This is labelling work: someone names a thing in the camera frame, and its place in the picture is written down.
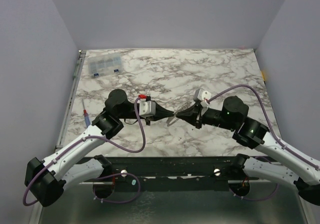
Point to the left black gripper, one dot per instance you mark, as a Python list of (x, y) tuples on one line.
[(160, 113)]

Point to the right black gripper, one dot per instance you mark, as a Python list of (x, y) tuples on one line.
[(198, 117)]

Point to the silver metal bottle opener keychain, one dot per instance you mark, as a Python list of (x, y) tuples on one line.
[(170, 121)]

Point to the key with blue tag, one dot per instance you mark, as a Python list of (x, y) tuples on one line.
[(185, 106)]

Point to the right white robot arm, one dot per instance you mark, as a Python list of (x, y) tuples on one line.
[(295, 172)]

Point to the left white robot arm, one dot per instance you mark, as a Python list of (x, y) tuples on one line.
[(47, 179)]

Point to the clear plastic organizer box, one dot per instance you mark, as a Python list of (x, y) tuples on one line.
[(108, 64)]

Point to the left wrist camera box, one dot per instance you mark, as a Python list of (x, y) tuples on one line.
[(147, 107)]

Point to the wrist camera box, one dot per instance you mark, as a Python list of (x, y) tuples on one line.
[(147, 107), (202, 96)]

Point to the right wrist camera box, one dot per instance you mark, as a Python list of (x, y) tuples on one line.
[(202, 96)]

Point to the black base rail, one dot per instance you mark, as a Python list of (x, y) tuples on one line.
[(161, 174)]

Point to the blue handled screwdriver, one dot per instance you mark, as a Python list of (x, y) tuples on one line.
[(85, 115)]

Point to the aluminium frame rail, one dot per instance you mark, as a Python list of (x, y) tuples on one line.
[(67, 115)]

